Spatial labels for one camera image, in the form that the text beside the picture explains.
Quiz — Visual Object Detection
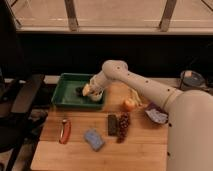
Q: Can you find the purple bowl with cloth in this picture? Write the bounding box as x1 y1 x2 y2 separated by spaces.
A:
145 103 168 124

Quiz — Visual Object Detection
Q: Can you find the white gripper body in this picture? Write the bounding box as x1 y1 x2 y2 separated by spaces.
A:
89 74 107 94

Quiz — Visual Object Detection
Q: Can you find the green plastic tray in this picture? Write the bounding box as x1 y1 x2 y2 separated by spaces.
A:
51 73 105 110

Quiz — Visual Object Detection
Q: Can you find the bunch of dark grapes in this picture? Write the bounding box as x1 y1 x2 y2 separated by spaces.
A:
117 113 130 143

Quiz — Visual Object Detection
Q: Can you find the blue sponge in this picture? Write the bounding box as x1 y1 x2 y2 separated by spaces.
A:
84 129 105 151

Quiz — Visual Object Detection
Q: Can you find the wooden cutting board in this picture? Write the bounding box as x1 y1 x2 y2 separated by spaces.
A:
31 83 167 171

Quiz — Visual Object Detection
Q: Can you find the black office chair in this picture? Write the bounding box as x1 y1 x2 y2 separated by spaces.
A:
0 74 47 171

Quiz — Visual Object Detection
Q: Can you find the yellow banana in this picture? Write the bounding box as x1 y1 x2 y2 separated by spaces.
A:
129 88 143 106

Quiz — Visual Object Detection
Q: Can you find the red orange peeler tool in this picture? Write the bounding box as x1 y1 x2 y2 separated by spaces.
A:
59 119 71 144

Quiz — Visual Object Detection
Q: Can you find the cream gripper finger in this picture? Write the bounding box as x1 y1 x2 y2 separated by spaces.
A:
82 84 91 96

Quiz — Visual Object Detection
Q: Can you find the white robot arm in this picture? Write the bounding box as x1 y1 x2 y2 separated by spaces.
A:
83 60 213 171

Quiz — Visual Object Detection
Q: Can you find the white cup with contents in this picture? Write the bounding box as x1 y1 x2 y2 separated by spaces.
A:
90 92 103 102

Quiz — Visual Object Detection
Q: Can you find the dark rectangular block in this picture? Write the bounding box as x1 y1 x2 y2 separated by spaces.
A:
108 115 117 136

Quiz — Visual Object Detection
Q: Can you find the round grey device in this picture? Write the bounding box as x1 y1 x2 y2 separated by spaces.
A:
180 70 205 88

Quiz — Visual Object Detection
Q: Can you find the orange apple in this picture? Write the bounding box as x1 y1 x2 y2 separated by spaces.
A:
123 98 136 112

